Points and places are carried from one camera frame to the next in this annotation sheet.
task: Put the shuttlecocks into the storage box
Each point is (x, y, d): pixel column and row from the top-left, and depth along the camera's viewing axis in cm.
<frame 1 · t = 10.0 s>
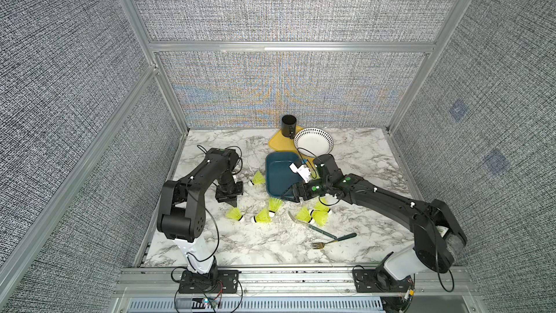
left hand: (240, 202, 85), fingers closed
right hand: (286, 190, 78), fingers open
black cup: (289, 126, 113), point 8 cm above the table
yellow plastic tray: (281, 143, 118), on the table
white patterned plate: (313, 142, 116), on the table
yellow shuttlecock one: (258, 179, 98), point 3 cm above the table
yellow shuttlecock three: (263, 216, 87), point 4 cm above the table
yellow shuttlecock four: (274, 204, 90), point 4 cm above the table
yellow shuttlecock five: (305, 215, 87), point 4 cm above the table
yellow shuttlecock six: (321, 221, 89), on the table
yellow shuttlecock seven: (321, 209, 90), point 2 cm above the table
green handled knife: (312, 227, 87), on the table
green handled fork: (320, 244, 83), on the table

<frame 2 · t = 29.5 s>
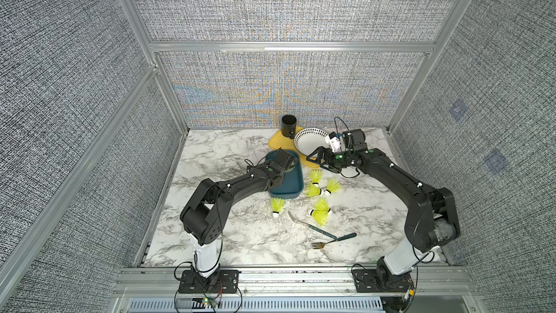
left hand: (286, 162, 93), fingers closed
right hand: (314, 156, 85), fingers open
yellow shuttlecock five: (312, 190, 95), point 3 cm above the table
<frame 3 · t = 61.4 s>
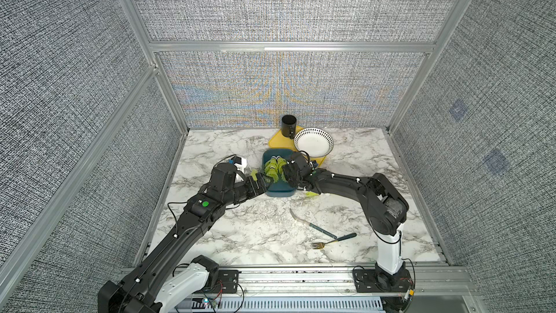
left hand: (269, 182, 73), fingers open
right hand: (279, 162, 94), fingers closed
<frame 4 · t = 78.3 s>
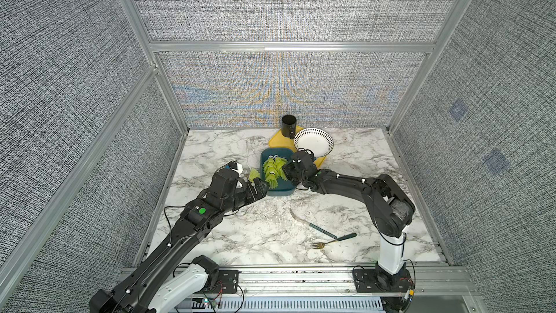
left hand: (265, 187, 73), fingers open
right hand: (278, 160, 92), fingers closed
